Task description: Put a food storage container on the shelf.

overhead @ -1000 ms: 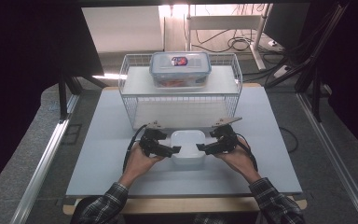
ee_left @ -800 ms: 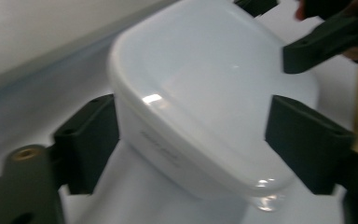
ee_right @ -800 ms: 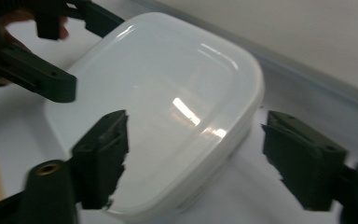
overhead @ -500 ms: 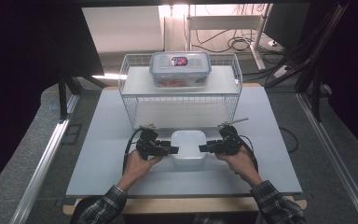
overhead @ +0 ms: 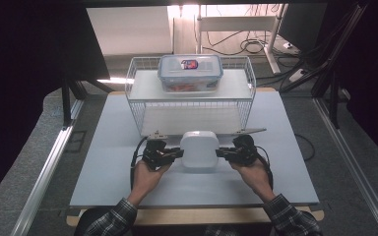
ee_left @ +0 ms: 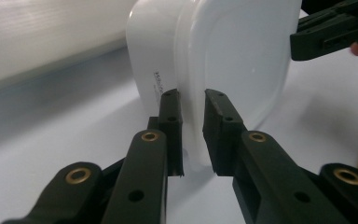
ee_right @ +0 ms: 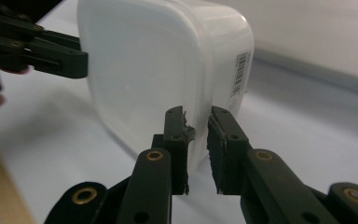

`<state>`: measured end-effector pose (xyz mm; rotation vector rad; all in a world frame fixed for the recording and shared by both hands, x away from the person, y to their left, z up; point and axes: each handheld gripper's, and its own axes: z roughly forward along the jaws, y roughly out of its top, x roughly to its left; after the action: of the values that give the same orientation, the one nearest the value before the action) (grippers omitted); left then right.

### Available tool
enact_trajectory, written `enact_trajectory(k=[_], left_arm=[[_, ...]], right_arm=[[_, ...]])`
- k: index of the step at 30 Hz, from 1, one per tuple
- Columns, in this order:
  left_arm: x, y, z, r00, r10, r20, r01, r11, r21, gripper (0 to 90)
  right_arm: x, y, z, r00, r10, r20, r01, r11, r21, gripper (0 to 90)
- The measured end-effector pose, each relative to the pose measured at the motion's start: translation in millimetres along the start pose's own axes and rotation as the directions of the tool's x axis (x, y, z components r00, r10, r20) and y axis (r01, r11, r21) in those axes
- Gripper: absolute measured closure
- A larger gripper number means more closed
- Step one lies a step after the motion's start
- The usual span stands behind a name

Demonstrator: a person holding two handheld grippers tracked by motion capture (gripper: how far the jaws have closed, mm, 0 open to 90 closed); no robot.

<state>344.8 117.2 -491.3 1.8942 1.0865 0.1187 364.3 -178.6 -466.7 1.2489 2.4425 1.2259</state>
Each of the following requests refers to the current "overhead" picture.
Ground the white wire shelf rack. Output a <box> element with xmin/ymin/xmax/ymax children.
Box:
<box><xmin>124</xmin><ymin>55</ymin><xmax>257</xmax><ymax>139</ymax></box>

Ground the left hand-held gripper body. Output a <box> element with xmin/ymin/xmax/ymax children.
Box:
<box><xmin>142</xmin><ymin>130</ymin><xmax>172</xmax><ymax>172</ymax></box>

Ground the black metal stand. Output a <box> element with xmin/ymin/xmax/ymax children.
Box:
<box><xmin>59</xmin><ymin>74</ymin><xmax>114</xmax><ymax>128</ymax></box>
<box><xmin>279</xmin><ymin>2</ymin><xmax>370</xmax><ymax>130</ymax></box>

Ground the dark monitor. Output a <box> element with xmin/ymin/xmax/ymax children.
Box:
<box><xmin>278</xmin><ymin>3</ymin><xmax>329</xmax><ymax>54</ymax></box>

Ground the wooden table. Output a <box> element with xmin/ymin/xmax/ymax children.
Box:
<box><xmin>66</xmin><ymin>87</ymin><xmax>326</xmax><ymax>228</ymax></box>

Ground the white square lidded box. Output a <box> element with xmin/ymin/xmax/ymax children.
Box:
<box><xmin>179</xmin><ymin>130</ymin><xmax>221</xmax><ymax>170</ymax></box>

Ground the pale blue table mat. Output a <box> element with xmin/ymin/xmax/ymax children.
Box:
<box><xmin>69</xmin><ymin>90</ymin><xmax>321</xmax><ymax>208</ymax></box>

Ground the person's right hand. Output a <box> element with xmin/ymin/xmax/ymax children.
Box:
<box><xmin>228</xmin><ymin>158</ymin><xmax>276</xmax><ymax>202</ymax></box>

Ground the white power strip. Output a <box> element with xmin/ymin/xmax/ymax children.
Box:
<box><xmin>288</xmin><ymin>68</ymin><xmax>310</xmax><ymax>84</ymax></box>

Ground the right hand-held gripper black cable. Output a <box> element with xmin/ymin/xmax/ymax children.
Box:
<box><xmin>255</xmin><ymin>145</ymin><xmax>275</xmax><ymax>192</ymax></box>

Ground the thin black floor cable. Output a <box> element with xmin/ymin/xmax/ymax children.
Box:
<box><xmin>294</xmin><ymin>133</ymin><xmax>317</xmax><ymax>162</ymax></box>

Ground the black floor cables bundle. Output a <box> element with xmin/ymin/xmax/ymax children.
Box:
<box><xmin>203</xmin><ymin>29</ymin><xmax>279</xmax><ymax>57</ymax></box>

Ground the white panel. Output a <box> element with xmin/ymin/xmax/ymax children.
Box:
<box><xmin>86</xmin><ymin>6</ymin><xmax>174</xmax><ymax>56</ymax></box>

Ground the clear plastic container with label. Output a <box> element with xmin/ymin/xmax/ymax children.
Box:
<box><xmin>157</xmin><ymin>53</ymin><xmax>224</xmax><ymax>93</ymax></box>

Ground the hand-held gripper black cable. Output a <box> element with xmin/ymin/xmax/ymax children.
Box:
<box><xmin>129</xmin><ymin>136</ymin><xmax>150</xmax><ymax>192</ymax></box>
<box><xmin>255</xmin><ymin>145</ymin><xmax>275</xmax><ymax>192</ymax></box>

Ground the white desk with metal legs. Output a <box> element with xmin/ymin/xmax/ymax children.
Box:
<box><xmin>195</xmin><ymin>3</ymin><xmax>287</xmax><ymax>75</ymax></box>

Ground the aluminium floor rail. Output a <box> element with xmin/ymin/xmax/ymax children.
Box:
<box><xmin>10</xmin><ymin>97</ymin><xmax>86</xmax><ymax>236</ymax></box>
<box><xmin>312</xmin><ymin>97</ymin><xmax>378</xmax><ymax>236</ymax></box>

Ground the person's left hand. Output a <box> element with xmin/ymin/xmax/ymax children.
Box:
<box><xmin>131</xmin><ymin>158</ymin><xmax>172</xmax><ymax>202</ymax></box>

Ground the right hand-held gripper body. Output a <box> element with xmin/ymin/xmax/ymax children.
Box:
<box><xmin>230</xmin><ymin>127</ymin><xmax>268</xmax><ymax>167</ymax></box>

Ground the left hand-held gripper black cable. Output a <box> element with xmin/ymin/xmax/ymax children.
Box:
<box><xmin>129</xmin><ymin>136</ymin><xmax>150</xmax><ymax>192</ymax></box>

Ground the person's dark trouser leg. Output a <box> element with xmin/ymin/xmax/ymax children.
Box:
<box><xmin>73</xmin><ymin>207</ymin><xmax>96</xmax><ymax>236</ymax></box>

